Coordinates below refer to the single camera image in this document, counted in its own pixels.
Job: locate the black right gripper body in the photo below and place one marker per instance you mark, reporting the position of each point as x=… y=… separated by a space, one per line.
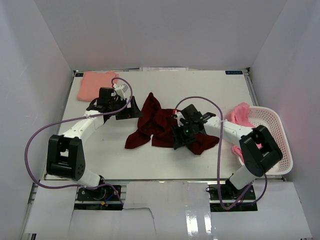
x=188 y=131

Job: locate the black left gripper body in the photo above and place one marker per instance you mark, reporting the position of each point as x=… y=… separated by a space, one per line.
x=117 y=104

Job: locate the dark red t shirt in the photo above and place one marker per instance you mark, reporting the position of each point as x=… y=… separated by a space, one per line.
x=155 y=126

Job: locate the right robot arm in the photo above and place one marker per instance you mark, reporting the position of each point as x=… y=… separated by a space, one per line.
x=260 y=151

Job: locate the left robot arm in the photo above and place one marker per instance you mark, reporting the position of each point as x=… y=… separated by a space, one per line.
x=65 y=155

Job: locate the folded salmon t shirt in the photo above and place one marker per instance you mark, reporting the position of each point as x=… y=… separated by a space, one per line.
x=92 y=82

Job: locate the papers behind table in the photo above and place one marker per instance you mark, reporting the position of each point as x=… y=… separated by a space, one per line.
x=162 y=69

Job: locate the pink t shirt in basket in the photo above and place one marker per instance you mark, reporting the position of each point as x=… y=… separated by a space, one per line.
x=240 y=116

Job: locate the white perforated plastic basket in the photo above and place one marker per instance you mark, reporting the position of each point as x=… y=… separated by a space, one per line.
x=267 y=117

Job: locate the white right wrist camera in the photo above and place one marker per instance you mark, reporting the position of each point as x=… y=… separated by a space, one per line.
x=177 y=115

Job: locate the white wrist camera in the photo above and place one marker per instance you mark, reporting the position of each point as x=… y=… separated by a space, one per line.
x=120 y=90
x=177 y=115

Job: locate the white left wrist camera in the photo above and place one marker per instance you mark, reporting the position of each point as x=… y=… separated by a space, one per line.
x=120 y=90

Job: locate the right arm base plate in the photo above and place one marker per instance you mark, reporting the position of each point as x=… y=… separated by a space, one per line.
x=228 y=193

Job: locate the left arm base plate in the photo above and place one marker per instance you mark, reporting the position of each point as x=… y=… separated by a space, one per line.
x=105 y=193

